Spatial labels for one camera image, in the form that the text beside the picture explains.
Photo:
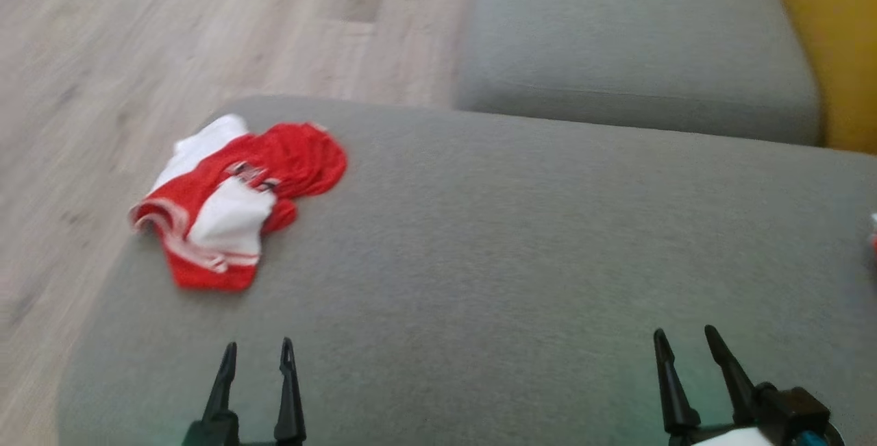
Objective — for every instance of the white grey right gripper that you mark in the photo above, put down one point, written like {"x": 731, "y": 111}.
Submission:
{"x": 781, "y": 415}

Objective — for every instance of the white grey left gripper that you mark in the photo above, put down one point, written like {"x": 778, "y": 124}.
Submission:
{"x": 240, "y": 436}

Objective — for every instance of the red white sports garment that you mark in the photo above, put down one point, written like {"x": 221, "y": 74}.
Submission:
{"x": 240, "y": 199}

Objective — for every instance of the large grey sofa seat cushion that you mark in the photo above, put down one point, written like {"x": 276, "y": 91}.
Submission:
{"x": 514, "y": 261}

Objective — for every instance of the small red white cloth item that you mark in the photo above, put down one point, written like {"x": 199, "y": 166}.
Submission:
{"x": 873, "y": 233}

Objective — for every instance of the small grey sofa cushion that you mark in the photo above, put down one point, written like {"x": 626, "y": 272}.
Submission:
{"x": 637, "y": 35}

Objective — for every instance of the yellow upholstered panel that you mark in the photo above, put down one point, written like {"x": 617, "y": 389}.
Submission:
{"x": 832, "y": 42}

